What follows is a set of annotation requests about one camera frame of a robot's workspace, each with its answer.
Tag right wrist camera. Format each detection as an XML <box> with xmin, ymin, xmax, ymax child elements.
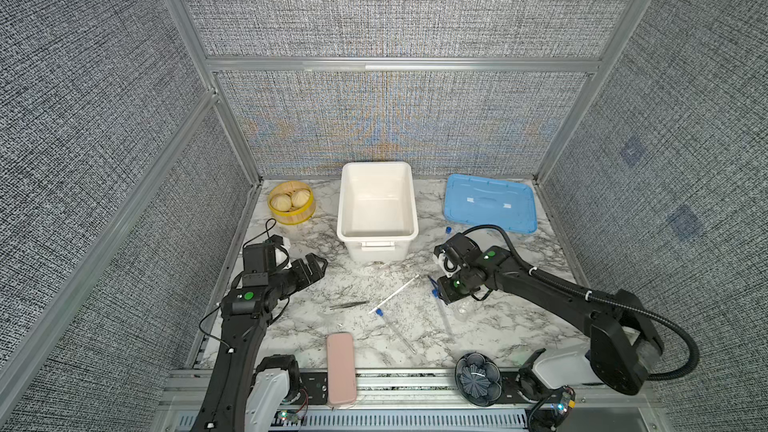
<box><xmin>433</xmin><ymin>233</ymin><xmax>481</xmax><ymax>277</ymax></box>

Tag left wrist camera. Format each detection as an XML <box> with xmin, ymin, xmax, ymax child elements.
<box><xmin>242</xmin><ymin>235</ymin><xmax>290</xmax><ymax>275</ymax></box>

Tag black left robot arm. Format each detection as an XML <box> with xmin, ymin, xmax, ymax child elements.
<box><xmin>192</xmin><ymin>253</ymin><xmax>329</xmax><ymax>431</ymax></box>

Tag pink rectangular case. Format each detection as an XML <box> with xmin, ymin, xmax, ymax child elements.
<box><xmin>326</xmin><ymin>332</ymin><xmax>357</xmax><ymax>408</ymax></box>

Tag black corrugated cable conduit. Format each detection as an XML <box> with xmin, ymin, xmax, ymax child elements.
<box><xmin>460</xmin><ymin>224</ymin><xmax>701</xmax><ymax>382</ymax></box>

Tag blue plastic bin lid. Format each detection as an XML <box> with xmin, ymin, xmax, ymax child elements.
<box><xmin>443</xmin><ymin>174</ymin><xmax>538</xmax><ymax>234</ymax></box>

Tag clear glass stirring rod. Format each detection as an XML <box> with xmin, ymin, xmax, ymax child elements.
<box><xmin>368</xmin><ymin>275</ymin><xmax>421</xmax><ymax>314</ymax></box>

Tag yellow bamboo steamer basket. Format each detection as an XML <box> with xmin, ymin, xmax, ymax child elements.
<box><xmin>267</xmin><ymin>181</ymin><xmax>316</xmax><ymax>225</ymax></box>

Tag steamed bun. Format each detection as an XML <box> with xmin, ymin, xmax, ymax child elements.
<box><xmin>290</xmin><ymin>188</ymin><xmax>312</xmax><ymax>209</ymax></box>
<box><xmin>270</xmin><ymin>194</ymin><xmax>292</xmax><ymax>212</ymax></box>

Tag right steamed bun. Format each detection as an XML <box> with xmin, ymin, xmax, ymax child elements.
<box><xmin>290</xmin><ymin>188</ymin><xmax>312</xmax><ymax>209</ymax></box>

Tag black flower-shaped dish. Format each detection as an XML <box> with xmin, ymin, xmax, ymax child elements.
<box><xmin>454</xmin><ymin>352</ymin><xmax>503</xmax><ymax>407</ymax></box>

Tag left steamed bun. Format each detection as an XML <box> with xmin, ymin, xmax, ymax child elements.
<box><xmin>270</xmin><ymin>194</ymin><xmax>292</xmax><ymax>212</ymax></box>

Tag clear plastic funnel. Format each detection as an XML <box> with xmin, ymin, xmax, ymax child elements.
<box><xmin>448</xmin><ymin>298</ymin><xmax>482</xmax><ymax>323</ymax></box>

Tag blue plastic tweezers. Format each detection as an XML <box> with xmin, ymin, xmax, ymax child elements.
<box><xmin>427</xmin><ymin>275</ymin><xmax>439</xmax><ymax>297</ymax></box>

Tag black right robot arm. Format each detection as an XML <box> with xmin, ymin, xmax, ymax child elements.
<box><xmin>434</xmin><ymin>236</ymin><xmax>664</xmax><ymax>400</ymax></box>

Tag white plastic storage bin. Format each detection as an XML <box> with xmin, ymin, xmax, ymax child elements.
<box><xmin>337</xmin><ymin>161</ymin><xmax>419</xmax><ymax>263</ymax></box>

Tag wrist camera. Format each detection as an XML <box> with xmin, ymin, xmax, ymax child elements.
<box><xmin>242</xmin><ymin>235</ymin><xmax>290</xmax><ymax>275</ymax></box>
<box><xmin>433</xmin><ymin>233</ymin><xmax>481</xmax><ymax>277</ymax></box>

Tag metal tweezers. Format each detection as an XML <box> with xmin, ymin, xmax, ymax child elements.
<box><xmin>329</xmin><ymin>301</ymin><xmax>368</xmax><ymax>310</ymax></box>

